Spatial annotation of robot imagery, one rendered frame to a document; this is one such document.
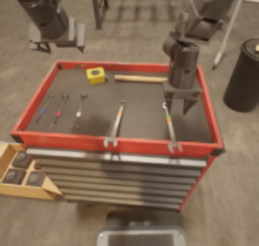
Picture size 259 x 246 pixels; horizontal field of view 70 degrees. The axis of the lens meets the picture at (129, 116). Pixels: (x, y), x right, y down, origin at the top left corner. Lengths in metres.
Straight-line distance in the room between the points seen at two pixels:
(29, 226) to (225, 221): 1.37
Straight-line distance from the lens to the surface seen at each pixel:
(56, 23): 0.48
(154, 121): 0.73
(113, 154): 0.69
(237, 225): 1.65
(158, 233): 1.23
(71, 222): 1.55
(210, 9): 0.45
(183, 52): 0.48
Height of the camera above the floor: 1.46
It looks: 49 degrees down
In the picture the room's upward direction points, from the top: 1 degrees counter-clockwise
